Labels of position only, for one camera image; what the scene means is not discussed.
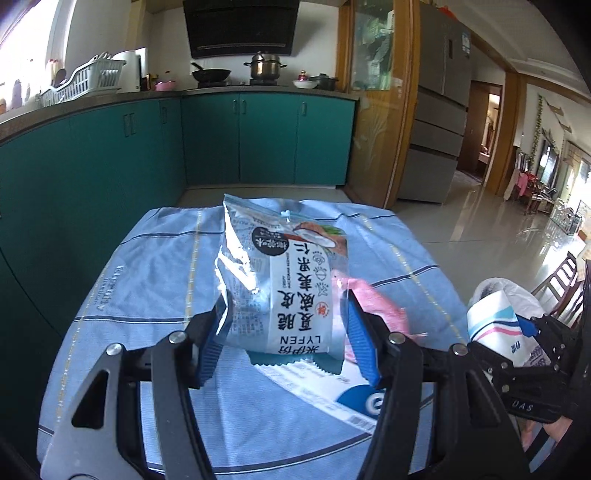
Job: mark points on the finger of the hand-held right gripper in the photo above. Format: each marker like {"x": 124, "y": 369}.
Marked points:
{"x": 527, "y": 325}
{"x": 517, "y": 381}

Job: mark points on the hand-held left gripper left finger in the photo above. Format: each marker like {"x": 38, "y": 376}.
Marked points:
{"x": 212, "y": 346}

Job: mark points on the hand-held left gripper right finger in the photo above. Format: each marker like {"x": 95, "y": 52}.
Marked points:
{"x": 364, "y": 341}

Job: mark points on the pink plastic bag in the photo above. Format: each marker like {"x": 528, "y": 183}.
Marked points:
{"x": 388, "y": 314}

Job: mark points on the white striped tissue packet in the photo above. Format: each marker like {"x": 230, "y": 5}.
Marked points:
{"x": 489, "y": 327}

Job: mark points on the white packet with blue circle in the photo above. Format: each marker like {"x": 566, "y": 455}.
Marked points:
{"x": 318, "y": 392}

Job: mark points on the silver white snack packet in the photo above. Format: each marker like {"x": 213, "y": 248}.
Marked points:
{"x": 277, "y": 277}

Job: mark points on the person's right hand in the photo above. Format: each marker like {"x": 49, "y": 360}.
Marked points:
{"x": 563, "y": 436}

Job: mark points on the reddish wooden chair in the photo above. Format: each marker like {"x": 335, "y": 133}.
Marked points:
{"x": 584, "y": 323}

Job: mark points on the blue checked cloth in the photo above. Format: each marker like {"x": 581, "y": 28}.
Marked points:
{"x": 152, "y": 277}

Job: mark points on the white baby fence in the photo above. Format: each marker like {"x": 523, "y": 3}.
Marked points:
{"x": 565, "y": 217}

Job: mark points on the carved wooden chairs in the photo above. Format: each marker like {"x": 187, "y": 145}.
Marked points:
{"x": 535, "y": 189}

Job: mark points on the pink clothing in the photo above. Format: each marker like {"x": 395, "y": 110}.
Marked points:
{"x": 521, "y": 183}

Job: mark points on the green vine garland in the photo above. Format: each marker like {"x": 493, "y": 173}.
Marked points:
{"x": 536, "y": 129}

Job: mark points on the brown wooden door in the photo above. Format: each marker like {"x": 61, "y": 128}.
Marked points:
{"x": 478, "y": 129}

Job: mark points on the silver refrigerator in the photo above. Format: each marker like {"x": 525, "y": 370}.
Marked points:
{"x": 434, "y": 138}

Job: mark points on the teal lower kitchen cabinets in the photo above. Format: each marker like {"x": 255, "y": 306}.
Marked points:
{"x": 268, "y": 138}

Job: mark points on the wood framed glass door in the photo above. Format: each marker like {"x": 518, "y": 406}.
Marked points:
{"x": 374, "y": 115}

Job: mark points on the black cooking pot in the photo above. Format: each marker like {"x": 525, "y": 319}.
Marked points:
{"x": 325, "y": 83}

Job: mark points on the white bowl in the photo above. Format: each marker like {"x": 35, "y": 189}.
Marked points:
{"x": 304, "y": 84}

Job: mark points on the black gas stove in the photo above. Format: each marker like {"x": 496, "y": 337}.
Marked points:
{"x": 240, "y": 83}

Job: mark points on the pink bowl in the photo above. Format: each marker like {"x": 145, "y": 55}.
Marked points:
{"x": 165, "y": 86}

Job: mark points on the grey kitchen countertop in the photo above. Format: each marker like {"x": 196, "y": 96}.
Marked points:
{"x": 92, "y": 104}

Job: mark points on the black wok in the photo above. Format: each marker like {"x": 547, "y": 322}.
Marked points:
{"x": 210, "y": 74}

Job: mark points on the steel stock pot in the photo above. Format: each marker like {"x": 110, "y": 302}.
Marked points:
{"x": 264, "y": 68}

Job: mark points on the white kitchen appliance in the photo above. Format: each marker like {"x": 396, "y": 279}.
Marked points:
{"x": 131, "y": 69}

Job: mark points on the white dish rack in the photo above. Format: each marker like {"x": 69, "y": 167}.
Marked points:
{"x": 78, "y": 85}

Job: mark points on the purple thermos bottle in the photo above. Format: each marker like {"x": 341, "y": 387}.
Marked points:
{"x": 17, "y": 94}

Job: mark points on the black range hood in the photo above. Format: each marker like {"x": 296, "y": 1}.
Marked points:
{"x": 240, "y": 27}

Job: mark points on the kitchen window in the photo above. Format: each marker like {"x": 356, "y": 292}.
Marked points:
{"x": 27, "y": 50}

